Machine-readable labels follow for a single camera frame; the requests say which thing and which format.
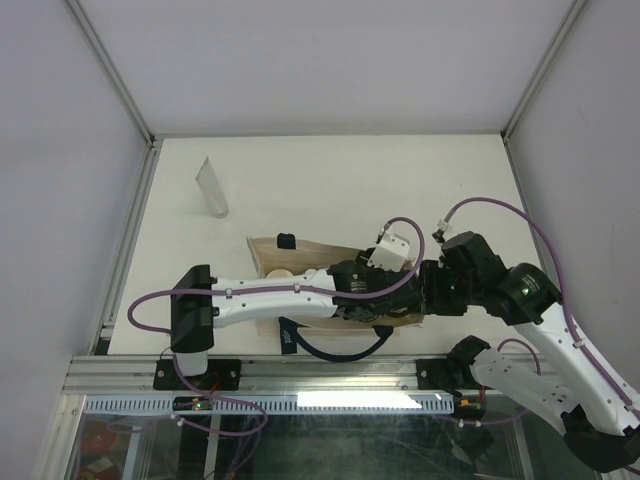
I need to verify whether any beige bottle with round cap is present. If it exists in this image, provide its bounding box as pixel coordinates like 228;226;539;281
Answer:
266;268;294;279

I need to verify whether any cream canvas tote bag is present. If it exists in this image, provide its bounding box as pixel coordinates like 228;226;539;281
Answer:
244;232;425;362

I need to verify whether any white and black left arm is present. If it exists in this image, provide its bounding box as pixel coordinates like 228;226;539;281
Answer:
170;260;423;389

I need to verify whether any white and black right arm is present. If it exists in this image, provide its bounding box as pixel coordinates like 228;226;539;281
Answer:
419;232;639;473

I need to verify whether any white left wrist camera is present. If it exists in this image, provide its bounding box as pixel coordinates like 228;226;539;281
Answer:
367;224;410;272

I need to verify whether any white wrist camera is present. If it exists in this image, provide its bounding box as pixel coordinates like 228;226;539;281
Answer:
432;220;454;245
367;224;410;272

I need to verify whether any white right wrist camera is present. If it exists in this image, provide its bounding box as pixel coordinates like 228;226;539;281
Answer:
432;220;454;245

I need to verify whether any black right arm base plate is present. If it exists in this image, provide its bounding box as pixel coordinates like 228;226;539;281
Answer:
415;358;476;394

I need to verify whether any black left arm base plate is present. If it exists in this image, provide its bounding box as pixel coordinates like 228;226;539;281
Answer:
152;358;242;392

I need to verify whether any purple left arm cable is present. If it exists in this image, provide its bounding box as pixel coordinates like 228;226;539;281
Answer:
127;215;426;437

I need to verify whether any aluminium front rail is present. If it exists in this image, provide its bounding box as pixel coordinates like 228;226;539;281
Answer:
64;354;566;399

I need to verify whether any white slotted cable duct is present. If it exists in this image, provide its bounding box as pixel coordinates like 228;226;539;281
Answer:
84;391;454;416

